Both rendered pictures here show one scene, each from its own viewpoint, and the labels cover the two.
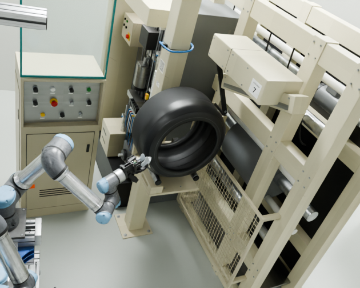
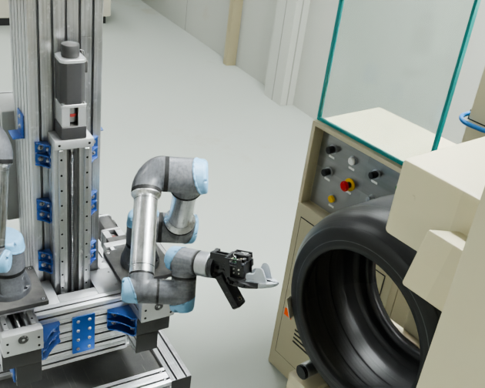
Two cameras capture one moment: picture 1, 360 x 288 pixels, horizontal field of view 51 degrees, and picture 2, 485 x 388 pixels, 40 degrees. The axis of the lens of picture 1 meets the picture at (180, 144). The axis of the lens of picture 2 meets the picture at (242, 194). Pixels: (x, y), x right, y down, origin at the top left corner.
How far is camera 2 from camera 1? 1.96 m
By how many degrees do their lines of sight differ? 68
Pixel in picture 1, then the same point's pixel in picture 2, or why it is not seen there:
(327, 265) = not seen: outside the picture
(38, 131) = (314, 220)
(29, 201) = (281, 338)
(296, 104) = (426, 258)
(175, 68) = not seen: hidden behind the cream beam
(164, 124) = (319, 231)
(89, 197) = (135, 245)
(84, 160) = not seen: hidden behind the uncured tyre
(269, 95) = (412, 215)
